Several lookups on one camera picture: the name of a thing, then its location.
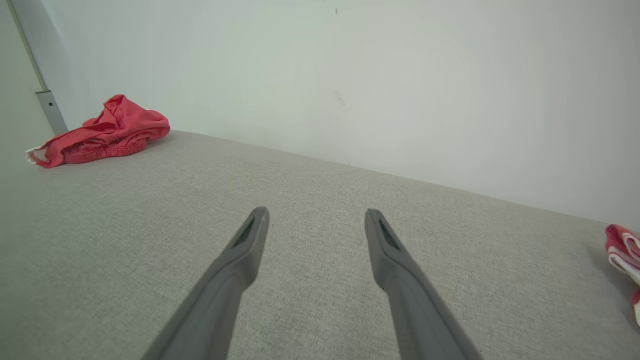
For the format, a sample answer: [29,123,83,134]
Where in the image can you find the red Bulls basketball jersey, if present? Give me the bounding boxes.
[604,223,640,329]

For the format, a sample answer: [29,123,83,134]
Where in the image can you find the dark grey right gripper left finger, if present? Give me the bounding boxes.
[141,206,271,360]

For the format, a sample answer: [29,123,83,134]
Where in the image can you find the grey fabric sofa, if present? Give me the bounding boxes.
[0,129,640,360]

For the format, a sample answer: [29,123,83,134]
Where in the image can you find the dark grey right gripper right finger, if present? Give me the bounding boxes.
[364,208,484,360]

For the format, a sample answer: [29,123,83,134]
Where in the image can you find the red Bulls basketball shorts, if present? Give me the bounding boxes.
[25,94,172,169]

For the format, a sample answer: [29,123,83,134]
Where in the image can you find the grey metal wall trim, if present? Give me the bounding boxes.
[6,0,70,136]

